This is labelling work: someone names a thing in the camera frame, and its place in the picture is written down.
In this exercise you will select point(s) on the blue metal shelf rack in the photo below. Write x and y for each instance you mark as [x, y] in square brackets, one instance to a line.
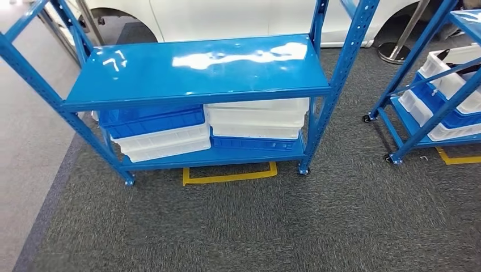
[406, 125]
[195, 75]

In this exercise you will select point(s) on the black plastic panel part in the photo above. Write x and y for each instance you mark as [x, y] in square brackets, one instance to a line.
[464, 69]

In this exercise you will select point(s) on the white plastic bin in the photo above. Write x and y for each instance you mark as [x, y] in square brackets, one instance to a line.
[432, 64]
[255, 132]
[161, 144]
[411, 107]
[255, 114]

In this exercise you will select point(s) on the blue plastic bin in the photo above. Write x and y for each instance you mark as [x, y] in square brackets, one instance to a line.
[150, 122]
[255, 144]
[426, 94]

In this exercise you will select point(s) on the white car with red stripe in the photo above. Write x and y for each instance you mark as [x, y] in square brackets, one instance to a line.
[225, 15]

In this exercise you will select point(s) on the chrome stanchion post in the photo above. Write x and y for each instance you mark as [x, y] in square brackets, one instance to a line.
[394, 52]

